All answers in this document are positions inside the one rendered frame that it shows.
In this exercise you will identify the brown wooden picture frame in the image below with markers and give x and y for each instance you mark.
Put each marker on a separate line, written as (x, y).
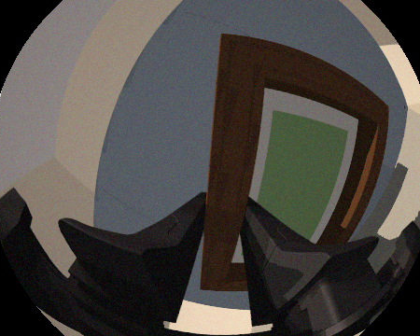
(301, 137)

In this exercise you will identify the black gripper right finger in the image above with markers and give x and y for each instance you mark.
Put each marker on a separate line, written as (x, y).
(281, 265)

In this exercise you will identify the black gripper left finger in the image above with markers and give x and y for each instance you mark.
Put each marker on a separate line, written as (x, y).
(159, 258)

